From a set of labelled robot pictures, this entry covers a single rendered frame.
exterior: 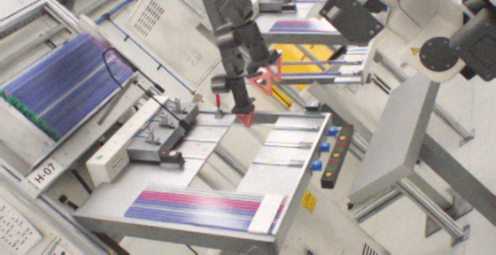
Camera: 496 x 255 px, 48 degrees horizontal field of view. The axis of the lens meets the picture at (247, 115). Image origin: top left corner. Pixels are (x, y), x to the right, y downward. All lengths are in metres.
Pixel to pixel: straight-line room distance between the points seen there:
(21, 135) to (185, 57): 1.40
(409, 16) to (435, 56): 0.13
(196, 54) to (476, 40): 1.92
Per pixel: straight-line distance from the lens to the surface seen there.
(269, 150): 1.96
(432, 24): 1.58
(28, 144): 2.00
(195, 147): 2.07
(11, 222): 2.14
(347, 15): 1.57
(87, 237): 1.90
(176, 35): 3.12
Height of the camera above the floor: 1.15
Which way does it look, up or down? 6 degrees down
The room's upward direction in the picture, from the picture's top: 49 degrees counter-clockwise
